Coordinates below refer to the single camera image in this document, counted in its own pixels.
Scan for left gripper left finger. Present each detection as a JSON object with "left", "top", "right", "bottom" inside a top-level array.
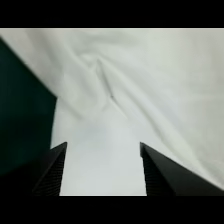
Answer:
[{"left": 32, "top": 141, "right": 68, "bottom": 197}]

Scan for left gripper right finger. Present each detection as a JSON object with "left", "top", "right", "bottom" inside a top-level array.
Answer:
[{"left": 139, "top": 141, "right": 224, "bottom": 197}]

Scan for white garment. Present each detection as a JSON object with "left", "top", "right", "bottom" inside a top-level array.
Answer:
[{"left": 0, "top": 28, "right": 224, "bottom": 197}]

